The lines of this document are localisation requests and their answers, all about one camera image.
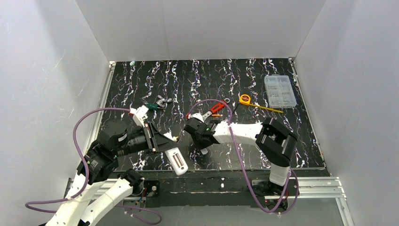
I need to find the red handled ratchet wrench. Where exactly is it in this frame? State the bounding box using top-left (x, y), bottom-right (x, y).
top-left (202, 98), bottom-right (230, 121)

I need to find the yellow tape measure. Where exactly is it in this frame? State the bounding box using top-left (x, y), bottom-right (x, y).
top-left (239, 94), bottom-right (251, 106)

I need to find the green handled screwdriver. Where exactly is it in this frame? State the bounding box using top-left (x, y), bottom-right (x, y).
top-left (146, 103), bottom-right (160, 111)

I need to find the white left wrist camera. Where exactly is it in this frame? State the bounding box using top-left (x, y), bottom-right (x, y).
top-left (129, 105), bottom-right (149, 128)

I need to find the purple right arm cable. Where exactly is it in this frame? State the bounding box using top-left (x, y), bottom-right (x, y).
top-left (186, 99), bottom-right (300, 214)

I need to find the clear plastic screw box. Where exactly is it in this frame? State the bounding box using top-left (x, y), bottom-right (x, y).
top-left (264, 74), bottom-right (297, 109)

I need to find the white remote battery cover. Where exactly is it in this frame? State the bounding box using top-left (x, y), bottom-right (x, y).
top-left (201, 148), bottom-right (208, 155)

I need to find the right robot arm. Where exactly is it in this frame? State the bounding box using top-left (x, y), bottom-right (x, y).
top-left (184, 117), bottom-right (298, 186)

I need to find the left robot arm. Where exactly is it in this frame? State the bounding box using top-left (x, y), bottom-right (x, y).
top-left (46, 121), bottom-right (188, 226)

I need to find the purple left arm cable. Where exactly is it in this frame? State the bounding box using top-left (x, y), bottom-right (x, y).
top-left (24, 108), bottom-right (163, 225)

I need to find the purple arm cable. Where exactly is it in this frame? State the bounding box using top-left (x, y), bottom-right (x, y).
top-left (24, 108), bottom-right (163, 225)
top-left (186, 99), bottom-right (300, 214)

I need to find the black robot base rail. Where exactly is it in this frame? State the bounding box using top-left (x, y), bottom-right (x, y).
top-left (125, 169), bottom-right (346, 208)

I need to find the white plastic valve fitting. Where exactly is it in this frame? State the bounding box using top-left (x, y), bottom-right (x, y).
top-left (163, 132), bottom-right (179, 142)

